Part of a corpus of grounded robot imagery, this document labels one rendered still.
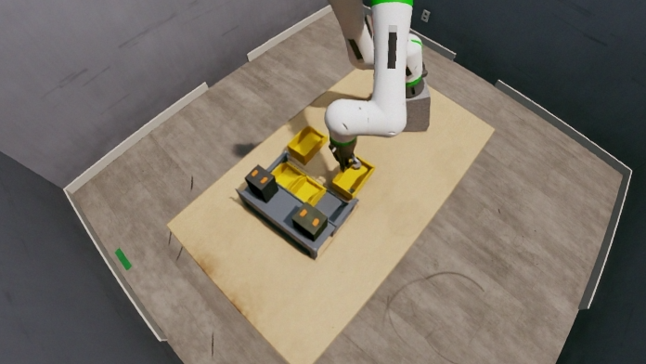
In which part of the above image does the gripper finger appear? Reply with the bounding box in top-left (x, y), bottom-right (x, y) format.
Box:
top-left (342, 155), bottom-right (360, 173)
top-left (329, 144), bottom-right (343, 170)

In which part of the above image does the yellow bin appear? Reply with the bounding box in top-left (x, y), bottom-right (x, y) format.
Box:
top-left (290, 175), bottom-right (327, 207)
top-left (332, 155), bottom-right (376, 200)
top-left (271, 162), bottom-right (305, 191)
top-left (287, 126), bottom-right (328, 165)

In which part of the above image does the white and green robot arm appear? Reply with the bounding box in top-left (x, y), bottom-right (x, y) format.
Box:
top-left (324, 0), bottom-right (428, 153)

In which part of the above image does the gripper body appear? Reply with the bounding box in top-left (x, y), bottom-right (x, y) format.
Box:
top-left (334, 149), bottom-right (355, 159)

